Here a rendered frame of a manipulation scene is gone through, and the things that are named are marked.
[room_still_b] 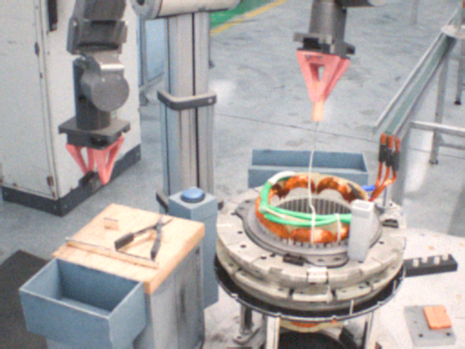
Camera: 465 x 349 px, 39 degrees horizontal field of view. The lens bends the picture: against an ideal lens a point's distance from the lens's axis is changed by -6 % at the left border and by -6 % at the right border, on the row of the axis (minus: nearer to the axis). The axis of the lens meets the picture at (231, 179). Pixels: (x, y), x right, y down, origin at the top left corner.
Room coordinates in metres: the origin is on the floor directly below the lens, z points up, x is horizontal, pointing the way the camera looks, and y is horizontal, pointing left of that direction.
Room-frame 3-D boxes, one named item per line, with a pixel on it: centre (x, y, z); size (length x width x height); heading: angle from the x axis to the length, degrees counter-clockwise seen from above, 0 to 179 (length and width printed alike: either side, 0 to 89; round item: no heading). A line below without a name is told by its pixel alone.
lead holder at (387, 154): (1.01, -0.26, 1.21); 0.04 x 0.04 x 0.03; 65
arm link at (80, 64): (0.98, 0.21, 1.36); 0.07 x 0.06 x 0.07; 28
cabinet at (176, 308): (0.99, 0.17, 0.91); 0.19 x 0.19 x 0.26; 67
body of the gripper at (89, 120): (0.98, 0.21, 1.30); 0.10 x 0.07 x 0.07; 68
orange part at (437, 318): (1.10, -0.43, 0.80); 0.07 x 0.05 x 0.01; 0
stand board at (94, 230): (0.99, 0.17, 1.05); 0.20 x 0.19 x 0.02; 157
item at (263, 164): (1.31, -0.16, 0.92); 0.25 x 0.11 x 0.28; 86
